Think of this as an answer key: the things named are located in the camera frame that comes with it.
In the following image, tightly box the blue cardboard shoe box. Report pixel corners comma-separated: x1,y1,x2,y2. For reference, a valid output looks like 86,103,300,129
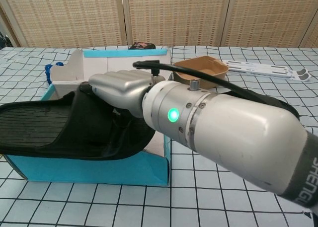
4,47,172,188

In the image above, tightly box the woven bamboo folding screen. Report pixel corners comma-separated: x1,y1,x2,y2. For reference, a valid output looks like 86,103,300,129
0,0,318,49

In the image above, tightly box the blue toy brick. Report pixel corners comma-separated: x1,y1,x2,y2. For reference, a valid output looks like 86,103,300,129
44,62,64,85

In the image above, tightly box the blue checkered tablecloth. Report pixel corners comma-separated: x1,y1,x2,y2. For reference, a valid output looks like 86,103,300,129
0,46,318,227

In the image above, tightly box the brown paper tray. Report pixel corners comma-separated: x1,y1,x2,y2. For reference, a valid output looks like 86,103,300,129
173,55,229,90

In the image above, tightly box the black snack packet pink print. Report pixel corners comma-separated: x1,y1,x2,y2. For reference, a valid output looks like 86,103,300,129
128,41,157,51

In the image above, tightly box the white folding stand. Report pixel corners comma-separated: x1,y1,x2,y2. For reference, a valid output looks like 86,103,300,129
221,59,312,83

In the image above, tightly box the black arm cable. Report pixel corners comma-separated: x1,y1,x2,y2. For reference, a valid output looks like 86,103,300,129
132,60,274,103

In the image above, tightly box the black rubber slipper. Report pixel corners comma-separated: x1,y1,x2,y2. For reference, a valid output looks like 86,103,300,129
0,84,156,161
238,89,301,122

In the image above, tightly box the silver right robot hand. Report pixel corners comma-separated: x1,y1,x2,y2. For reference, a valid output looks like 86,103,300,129
79,70,154,128

